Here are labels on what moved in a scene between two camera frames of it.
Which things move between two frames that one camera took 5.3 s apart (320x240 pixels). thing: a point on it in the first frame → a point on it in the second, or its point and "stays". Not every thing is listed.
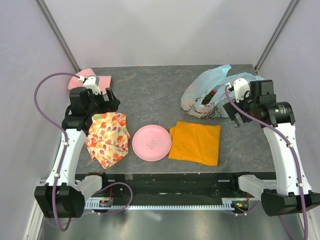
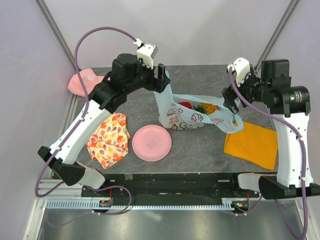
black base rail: [134, 185] stays
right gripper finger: [237, 122] → [233, 105]
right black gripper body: [246, 105] → [246, 94]
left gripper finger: [109, 94] → [160, 77]
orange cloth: [195, 142] → [254, 143]
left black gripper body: [97, 103] → [147, 76]
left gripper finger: [114, 99] → [164, 80]
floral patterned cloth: [108, 138] stays
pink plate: [151, 143] stays
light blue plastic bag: [205, 95] → [172, 116]
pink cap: [104, 83] stays
